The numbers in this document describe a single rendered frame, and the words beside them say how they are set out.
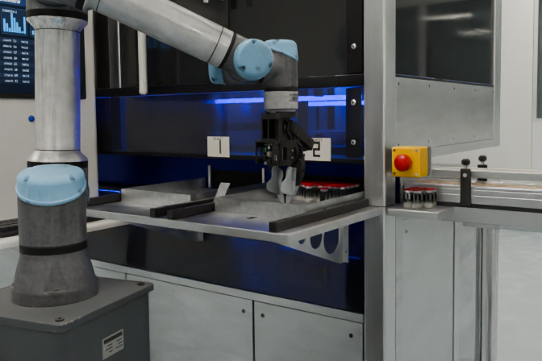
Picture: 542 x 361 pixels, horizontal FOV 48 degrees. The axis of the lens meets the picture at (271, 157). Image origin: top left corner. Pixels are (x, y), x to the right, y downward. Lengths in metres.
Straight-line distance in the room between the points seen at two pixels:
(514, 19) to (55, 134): 5.35
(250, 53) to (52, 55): 0.39
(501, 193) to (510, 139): 4.63
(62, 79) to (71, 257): 0.35
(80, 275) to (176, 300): 0.91
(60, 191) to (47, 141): 0.18
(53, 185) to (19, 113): 0.86
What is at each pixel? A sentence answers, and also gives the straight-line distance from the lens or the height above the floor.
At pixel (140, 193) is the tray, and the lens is 1.66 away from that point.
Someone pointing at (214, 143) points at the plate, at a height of 1.03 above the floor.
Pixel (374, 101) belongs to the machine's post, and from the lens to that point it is 1.51.
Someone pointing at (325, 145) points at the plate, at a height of 1.03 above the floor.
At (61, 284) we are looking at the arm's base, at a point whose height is 0.82.
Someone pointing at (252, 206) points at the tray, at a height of 0.90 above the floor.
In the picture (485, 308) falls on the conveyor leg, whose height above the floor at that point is 0.63.
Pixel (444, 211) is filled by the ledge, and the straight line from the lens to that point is 1.50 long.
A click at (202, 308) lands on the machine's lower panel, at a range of 1.94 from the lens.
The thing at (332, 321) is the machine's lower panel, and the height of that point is 0.57.
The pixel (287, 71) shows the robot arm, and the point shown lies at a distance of 1.30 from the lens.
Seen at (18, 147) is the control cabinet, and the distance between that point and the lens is 1.94.
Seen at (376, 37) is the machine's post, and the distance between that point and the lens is 1.52.
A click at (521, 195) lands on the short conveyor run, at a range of 1.52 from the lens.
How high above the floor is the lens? 1.11
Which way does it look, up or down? 4 degrees down
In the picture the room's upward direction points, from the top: 1 degrees counter-clockwise
